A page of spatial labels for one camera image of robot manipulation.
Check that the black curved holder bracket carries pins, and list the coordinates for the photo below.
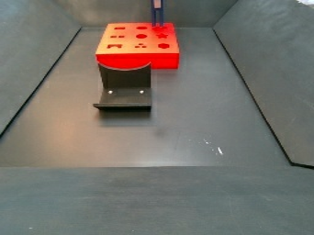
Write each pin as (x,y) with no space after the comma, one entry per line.
(127,87)

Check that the red shape-sorter block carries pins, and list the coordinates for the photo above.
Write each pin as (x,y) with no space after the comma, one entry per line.
(133,44)

